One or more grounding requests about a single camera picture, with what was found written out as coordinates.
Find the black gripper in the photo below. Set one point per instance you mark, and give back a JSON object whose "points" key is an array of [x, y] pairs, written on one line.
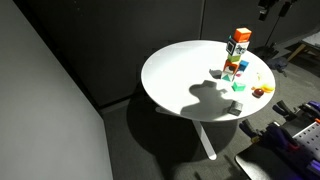
{"points": [[264, 8]]}

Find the orange plastic block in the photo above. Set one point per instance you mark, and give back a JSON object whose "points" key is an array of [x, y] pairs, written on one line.
{"points": [[242, 34]]}

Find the black white plush cube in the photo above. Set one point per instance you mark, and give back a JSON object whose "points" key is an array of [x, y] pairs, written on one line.
{"points": [[237, 47]]}

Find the green plush cube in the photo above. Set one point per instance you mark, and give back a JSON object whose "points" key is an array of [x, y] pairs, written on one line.
{"points": [[234, 58]]}

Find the small pink block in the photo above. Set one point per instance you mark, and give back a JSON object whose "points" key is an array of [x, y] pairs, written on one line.
{"points": [[238, 74]]}

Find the plush cube with teal triangle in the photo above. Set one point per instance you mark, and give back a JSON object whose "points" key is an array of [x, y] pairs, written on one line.
{"points": [[227, 77]]}

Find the green plastic block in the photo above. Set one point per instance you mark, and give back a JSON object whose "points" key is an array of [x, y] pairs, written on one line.
{"points": [[238, 87]]}

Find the grey plastic block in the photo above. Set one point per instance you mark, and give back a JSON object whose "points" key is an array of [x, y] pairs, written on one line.
{"points": [[235, 108]]}

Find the black cart top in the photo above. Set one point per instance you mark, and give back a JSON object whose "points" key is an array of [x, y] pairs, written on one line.
{"points": [[263, 163]]}

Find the black tripod stand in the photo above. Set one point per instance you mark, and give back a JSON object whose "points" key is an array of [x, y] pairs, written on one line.
{"points": [[268, 46]]}

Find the dark fabric bag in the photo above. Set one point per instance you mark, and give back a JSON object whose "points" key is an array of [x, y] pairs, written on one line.
{"points": [[276, 63]]}

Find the blue cube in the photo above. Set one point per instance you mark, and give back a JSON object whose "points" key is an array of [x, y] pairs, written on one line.
{"points": [[244, 65]]}

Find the yellow toy lemon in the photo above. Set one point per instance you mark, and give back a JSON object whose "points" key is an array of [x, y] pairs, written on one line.
{"points": [[268, 88]]}

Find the dark red toy plum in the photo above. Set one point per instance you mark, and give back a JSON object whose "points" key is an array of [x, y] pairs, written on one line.
{"points": [[258, 93]]}

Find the black spring clamp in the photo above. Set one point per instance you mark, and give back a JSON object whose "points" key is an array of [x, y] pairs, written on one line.
{"points": [[283, 110], [248, 128]]}

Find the purple spring clamp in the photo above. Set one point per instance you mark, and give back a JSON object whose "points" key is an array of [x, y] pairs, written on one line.
{"points": [[315, 165], [280, 136], [311, 108]]}

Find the perforated metal plate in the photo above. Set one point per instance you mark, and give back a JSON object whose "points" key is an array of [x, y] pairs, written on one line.
{"points": [[308, 135]]}

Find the wooden furniture frame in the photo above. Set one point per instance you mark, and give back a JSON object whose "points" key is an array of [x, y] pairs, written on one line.
{"points": [[296, 51]]}

